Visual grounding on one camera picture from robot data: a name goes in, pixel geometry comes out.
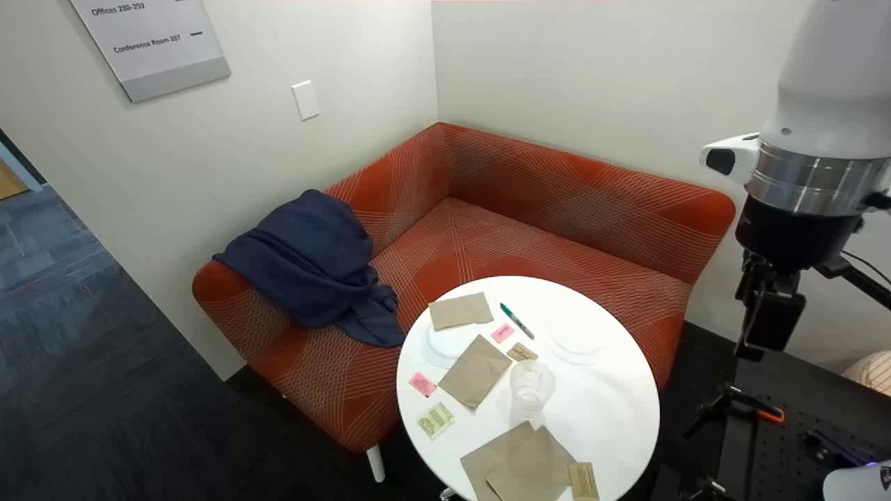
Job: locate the small white plate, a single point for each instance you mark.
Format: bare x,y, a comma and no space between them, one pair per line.
439,348

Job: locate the beige striped cushion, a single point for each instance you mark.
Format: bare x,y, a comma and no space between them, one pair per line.
874,374

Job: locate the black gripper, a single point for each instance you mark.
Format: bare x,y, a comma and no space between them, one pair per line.
797,238

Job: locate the white grey device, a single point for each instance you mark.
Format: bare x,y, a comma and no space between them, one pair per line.
860,485

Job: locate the large brown paper napkin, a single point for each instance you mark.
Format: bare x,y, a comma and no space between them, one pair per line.
516,462

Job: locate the green sweetener packet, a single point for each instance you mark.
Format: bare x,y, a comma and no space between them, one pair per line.
436,417

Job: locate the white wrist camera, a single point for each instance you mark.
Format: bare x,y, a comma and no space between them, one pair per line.
727,157

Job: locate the pink sweetener packet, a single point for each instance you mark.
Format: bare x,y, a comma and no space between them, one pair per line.
423,385
502,331

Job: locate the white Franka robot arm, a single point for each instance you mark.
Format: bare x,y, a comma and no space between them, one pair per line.
836,85

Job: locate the small brown sugar packet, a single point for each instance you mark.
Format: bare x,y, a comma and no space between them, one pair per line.
583,480
521,352

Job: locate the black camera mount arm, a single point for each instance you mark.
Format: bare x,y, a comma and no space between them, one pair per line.
860,281

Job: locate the brown square card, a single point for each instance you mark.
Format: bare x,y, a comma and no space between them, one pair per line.
474,374

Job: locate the orange red patterned sofa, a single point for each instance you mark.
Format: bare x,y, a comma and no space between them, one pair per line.
520,232

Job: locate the green capped marker pen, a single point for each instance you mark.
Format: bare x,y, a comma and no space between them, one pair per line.
516,321

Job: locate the grey wall sign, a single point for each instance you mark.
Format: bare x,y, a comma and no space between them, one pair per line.
155,41

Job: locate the navy blue blanket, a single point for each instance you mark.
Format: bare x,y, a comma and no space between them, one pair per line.
310,254

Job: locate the round white table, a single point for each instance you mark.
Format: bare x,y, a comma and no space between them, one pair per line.
595,406

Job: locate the clear plastic cup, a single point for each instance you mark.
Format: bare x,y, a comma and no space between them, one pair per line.
534,388

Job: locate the black perforated base table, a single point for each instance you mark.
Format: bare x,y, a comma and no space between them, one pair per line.
810,406

